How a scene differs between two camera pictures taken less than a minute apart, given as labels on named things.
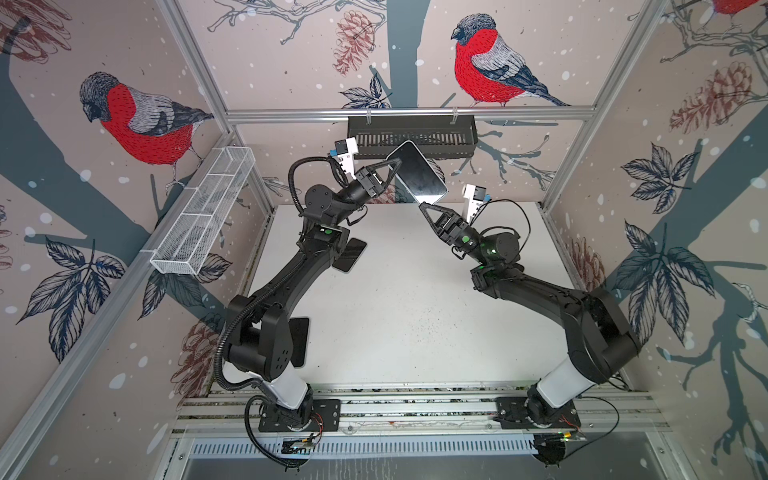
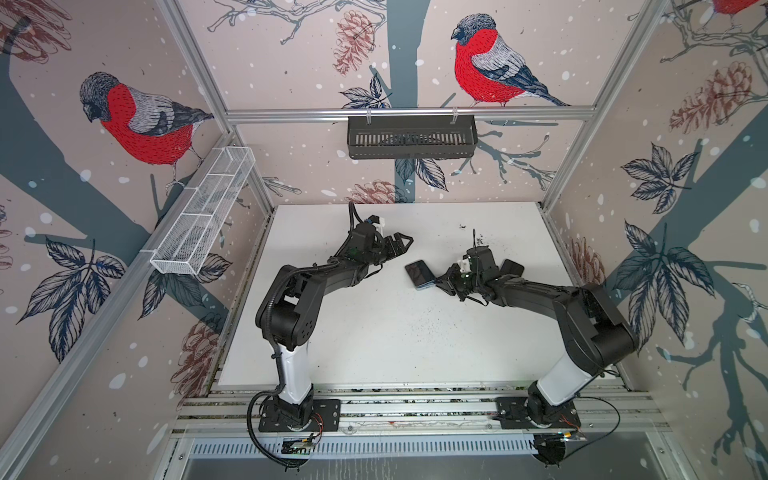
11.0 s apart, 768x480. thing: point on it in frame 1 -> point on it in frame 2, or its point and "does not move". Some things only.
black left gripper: [366, 186] -> [399, 249]
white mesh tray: [217, 185] does not move
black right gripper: [456, 231] -> [448, 279]
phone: [417, 179] -> [420, 275]
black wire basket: [438, 139] does not move
